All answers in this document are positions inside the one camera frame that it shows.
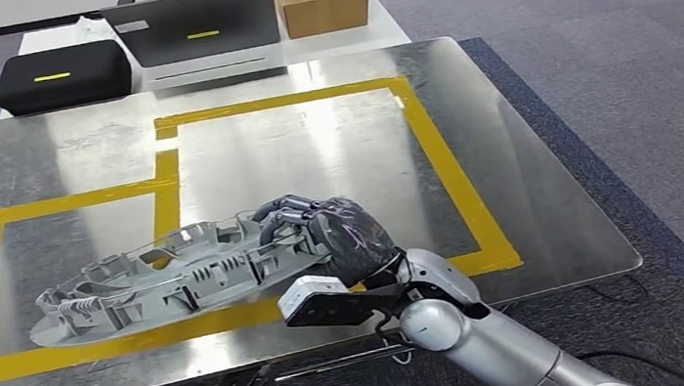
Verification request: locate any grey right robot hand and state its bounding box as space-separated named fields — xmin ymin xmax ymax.
xmin=249 ymin=182 xmax=408 ymax=300

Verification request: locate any grey plastic wheel hubcap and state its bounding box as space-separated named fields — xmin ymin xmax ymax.
xmin=18 ymin=201 xmax=338 ymax=351

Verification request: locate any steel workbench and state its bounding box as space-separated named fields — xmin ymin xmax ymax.
xmin=0 ymin=16 xmax=656 ymax=386

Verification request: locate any white table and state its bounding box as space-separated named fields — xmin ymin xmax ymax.
xmin=0 ymin=0 xmax=416 ymax=122

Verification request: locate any brown cardboard box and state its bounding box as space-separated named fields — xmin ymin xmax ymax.
xmin=272 ymin=0 xmax=374 ymax=42

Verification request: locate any dark grey laptop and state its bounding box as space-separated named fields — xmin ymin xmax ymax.
xmin=99 ymin=0 xmax=288 ymax=96

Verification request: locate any black zip case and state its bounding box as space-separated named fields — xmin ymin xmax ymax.
xmin=0 ymin=36 xmax=137 ymax=120

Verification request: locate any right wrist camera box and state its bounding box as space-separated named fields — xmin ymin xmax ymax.
xmin=274 ymin=265 xmax=398 ymax=337

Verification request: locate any black floor cable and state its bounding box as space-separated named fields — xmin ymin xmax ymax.
xmin=584 ymin=274 xmax=652 ymax=311
xmin=576 ymin=340 xmax=684 ymax=386

